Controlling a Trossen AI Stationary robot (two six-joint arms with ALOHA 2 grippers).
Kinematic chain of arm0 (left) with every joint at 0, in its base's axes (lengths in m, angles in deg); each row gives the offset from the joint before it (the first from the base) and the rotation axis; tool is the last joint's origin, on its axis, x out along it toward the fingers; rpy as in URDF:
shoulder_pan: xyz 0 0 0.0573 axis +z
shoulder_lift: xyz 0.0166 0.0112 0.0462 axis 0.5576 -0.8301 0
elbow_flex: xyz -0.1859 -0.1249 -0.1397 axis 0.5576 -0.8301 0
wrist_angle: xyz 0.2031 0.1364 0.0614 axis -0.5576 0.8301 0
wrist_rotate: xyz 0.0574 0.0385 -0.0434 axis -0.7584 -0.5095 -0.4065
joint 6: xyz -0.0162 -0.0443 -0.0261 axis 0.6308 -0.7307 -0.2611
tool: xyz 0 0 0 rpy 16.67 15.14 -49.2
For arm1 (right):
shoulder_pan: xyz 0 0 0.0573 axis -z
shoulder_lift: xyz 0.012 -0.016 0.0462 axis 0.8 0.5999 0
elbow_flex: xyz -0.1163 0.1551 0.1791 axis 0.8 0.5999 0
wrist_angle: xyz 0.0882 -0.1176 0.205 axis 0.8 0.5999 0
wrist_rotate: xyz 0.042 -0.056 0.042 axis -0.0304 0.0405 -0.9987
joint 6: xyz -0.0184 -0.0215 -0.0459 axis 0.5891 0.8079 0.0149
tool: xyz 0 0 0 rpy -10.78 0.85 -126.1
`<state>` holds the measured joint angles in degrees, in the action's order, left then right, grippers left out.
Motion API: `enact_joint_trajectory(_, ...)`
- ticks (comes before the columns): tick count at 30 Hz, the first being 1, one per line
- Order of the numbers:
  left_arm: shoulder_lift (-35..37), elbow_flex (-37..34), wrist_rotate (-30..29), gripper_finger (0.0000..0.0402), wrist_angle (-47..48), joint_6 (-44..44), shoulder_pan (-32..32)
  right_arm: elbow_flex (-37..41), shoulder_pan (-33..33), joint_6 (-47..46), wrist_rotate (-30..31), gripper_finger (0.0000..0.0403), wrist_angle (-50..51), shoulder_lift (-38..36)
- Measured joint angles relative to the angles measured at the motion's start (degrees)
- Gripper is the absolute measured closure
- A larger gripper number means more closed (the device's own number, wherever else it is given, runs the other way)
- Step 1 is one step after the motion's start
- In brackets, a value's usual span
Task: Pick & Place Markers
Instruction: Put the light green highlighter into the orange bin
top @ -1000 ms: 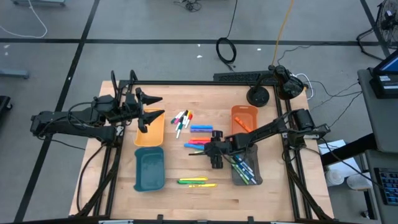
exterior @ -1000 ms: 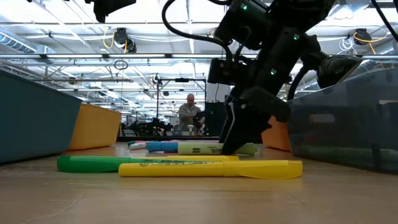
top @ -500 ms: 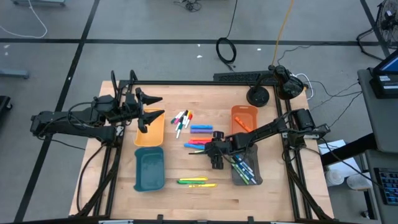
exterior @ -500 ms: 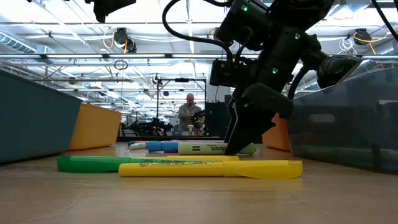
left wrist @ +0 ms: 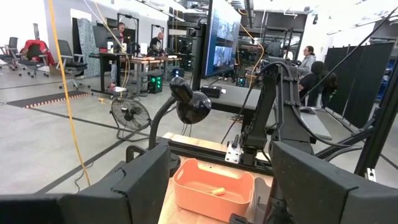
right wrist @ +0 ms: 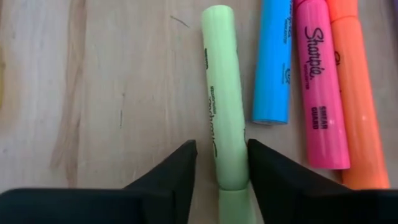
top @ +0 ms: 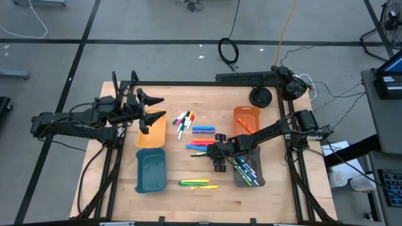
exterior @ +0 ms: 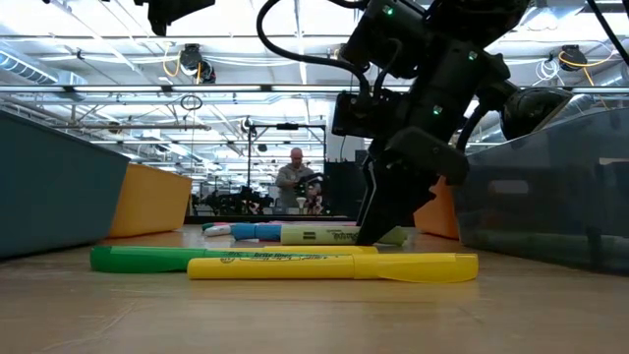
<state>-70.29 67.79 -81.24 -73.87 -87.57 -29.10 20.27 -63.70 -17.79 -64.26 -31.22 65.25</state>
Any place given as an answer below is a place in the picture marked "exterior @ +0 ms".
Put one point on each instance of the black background rig frame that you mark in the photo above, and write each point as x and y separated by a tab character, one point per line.
249	157

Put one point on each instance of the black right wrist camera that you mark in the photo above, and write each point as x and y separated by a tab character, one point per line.
354	115

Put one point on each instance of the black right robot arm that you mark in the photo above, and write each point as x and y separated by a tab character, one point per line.
472	19

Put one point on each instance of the long ceiling light bar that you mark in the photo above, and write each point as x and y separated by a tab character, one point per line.
221	89

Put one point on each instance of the person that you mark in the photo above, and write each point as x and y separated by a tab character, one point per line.
290	177

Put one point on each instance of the pink cap short marker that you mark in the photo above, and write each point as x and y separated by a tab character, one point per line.
225	223

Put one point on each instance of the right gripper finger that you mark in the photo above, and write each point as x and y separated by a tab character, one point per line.
398	196
367	182

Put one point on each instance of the teal plastic bin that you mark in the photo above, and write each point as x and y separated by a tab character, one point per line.
59	196

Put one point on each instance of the yellow slim highlighter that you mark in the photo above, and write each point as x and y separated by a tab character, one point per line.
295	268
344	250

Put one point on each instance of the yellow-green chunky highlighter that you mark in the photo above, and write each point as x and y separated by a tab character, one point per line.
319	236

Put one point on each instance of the orange plastic bin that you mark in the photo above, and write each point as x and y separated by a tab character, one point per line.
442	216

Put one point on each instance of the blue chunky highlighter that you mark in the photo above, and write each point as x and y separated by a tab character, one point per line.
255	232

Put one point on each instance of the grey translucent plastic bin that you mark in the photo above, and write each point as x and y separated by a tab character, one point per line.
540	206

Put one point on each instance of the green cap short marker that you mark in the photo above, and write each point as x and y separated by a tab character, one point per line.
210	224

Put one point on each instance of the black cabinet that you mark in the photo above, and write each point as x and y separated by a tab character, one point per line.
341	196

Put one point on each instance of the green slim highlighter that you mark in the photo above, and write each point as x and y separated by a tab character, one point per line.
147	259

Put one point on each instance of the yellow plastic bin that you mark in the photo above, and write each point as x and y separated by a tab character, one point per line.
152	201

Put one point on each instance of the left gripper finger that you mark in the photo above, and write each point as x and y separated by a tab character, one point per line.
187	7

